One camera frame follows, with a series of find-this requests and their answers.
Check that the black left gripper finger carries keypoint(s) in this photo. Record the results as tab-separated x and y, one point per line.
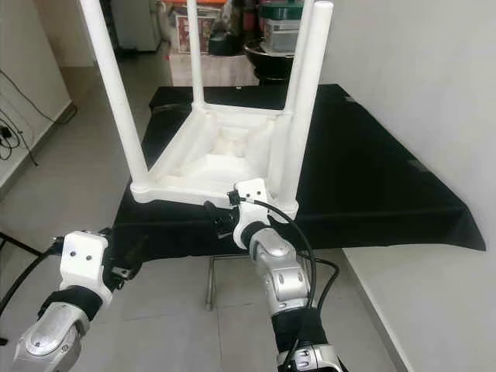
142	245

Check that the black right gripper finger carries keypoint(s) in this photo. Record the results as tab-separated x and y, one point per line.
217	213

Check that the white plastic children table top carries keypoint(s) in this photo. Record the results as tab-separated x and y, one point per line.
217	163

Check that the beige floor mat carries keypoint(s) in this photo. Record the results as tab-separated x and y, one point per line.
225	71

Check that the black tablecloth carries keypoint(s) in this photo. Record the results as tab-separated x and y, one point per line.
372	178

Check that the black round bowl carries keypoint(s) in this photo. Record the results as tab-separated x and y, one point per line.
263	63

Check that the dark plastic bag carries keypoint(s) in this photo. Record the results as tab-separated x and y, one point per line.
226	31

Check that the red printed cardboard box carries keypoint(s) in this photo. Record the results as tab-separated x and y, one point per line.
190	31

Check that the clear plastic storage box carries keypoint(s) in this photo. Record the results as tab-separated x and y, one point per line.
279	27

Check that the white household appliance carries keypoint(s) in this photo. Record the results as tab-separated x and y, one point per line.
136	23

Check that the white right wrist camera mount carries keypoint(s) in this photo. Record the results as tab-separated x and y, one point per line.
252	209

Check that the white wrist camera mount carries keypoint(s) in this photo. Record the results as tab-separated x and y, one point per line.
252	209
84	263

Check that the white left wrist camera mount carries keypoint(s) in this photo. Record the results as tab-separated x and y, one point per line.
84	263

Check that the metal folding table frame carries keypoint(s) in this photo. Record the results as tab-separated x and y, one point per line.
211	283

